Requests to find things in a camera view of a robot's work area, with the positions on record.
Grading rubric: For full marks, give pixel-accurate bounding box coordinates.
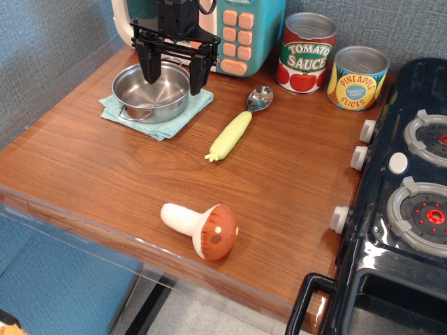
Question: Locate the spoon with yellow-green handle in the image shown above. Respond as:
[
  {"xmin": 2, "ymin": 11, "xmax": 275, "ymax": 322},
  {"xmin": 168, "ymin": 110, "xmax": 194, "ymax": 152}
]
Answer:
[{"xmin": 204, "ymin": 86, "xmax": 274, "ymax": 163}]

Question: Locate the teal cloth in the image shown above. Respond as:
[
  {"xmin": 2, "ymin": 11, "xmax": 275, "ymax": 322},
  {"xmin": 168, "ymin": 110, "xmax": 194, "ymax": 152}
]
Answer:
[{"xmin": 99, "ymin": 89, "xmax": 214, "ymax": 141}]

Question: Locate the stainless steel pot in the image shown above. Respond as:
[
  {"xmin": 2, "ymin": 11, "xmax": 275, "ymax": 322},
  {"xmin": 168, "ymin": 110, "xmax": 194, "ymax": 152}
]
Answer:
[{"xmin": 112, "ymin": 59, "xmax": 191, "ymax": 124}]

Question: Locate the dark blue toy stove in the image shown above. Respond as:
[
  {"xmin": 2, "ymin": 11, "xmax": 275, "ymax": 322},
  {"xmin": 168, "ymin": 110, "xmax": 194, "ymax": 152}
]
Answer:
[{"xmin": 286, "ymin": 58, "xmax": 446, "ymax": 334}]

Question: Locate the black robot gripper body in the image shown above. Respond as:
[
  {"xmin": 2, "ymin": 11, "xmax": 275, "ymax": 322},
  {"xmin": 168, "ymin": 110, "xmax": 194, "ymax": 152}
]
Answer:
[{"xmin": 130, "ymin": 1, "xmax": 221, "ymax": 67}]

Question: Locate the plush brown mushroom toy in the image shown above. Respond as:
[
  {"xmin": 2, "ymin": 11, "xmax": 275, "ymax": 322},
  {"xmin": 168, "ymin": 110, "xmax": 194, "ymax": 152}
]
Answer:
[{"xmin": 160, "ymin": 203, "xmax": 239, "ymax": 261}]

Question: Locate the orange fuzzy object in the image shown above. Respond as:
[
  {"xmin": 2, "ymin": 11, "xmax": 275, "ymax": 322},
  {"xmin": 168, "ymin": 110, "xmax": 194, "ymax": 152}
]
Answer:
[{"xmin": 0, "ymin": 325, "xmax": 27, "ymax": 335}]

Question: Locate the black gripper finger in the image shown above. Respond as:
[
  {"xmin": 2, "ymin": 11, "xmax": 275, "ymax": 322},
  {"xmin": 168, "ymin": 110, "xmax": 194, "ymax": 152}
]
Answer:
[
  {"xmin": 135, "ymin": 39, "xmax": 161, "ymax": 84},
  {"xmin": 189, "ymin": 44, "xmax": 212, "ymax": 96}
]

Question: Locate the teal toy microwave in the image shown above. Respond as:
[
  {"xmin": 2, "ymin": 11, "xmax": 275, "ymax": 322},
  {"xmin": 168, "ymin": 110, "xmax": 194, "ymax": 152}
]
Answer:
[{"xmin": 111, "ymin": 0, "xmax": 286, "ymax": 77}]

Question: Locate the tomato sauce can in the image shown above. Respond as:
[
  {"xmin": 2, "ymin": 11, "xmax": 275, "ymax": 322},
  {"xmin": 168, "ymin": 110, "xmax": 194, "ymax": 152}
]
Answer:
[{"xmin": 276, "ymin": 12, "xmax": 337, "ymax": 94}]

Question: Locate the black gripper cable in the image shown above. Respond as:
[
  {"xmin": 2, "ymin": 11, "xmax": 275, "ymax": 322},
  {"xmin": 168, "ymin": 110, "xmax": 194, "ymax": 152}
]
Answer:
[{"xmin": 195, "ymin": 0, "xmax": 218, "ymax": 16}]

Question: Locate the pineapple slices can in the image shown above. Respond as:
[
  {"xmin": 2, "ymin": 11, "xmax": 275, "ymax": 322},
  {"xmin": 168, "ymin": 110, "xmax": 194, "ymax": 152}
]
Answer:
[{"xmin": 327, "ymin": 46, "xmax": 390, "ymax": 111}]

